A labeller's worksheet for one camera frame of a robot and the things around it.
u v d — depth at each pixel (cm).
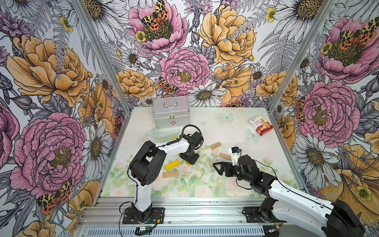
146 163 51
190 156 81
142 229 71
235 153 74
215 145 102
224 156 94
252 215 73
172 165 92
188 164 90
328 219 42
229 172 71
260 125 107
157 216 73
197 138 79
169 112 104
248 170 62
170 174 88
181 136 69
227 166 71
